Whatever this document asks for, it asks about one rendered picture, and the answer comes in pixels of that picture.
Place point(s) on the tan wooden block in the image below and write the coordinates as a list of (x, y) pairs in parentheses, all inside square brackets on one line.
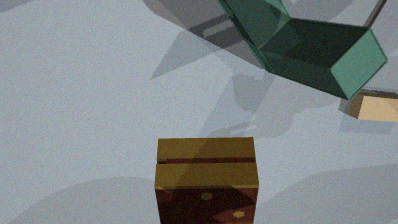
[(374, 107)]

